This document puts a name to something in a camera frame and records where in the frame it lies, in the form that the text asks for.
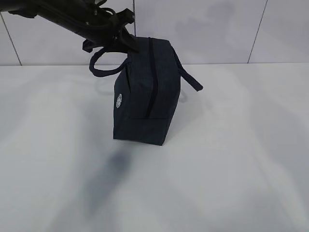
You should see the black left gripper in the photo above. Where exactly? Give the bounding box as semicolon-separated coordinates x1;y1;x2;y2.
82;9;140;53

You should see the navy blue fabric lunch bag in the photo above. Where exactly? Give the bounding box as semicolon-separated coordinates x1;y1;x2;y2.
89;37;203;145

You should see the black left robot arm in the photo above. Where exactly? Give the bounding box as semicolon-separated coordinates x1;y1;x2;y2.
0;0;139;53

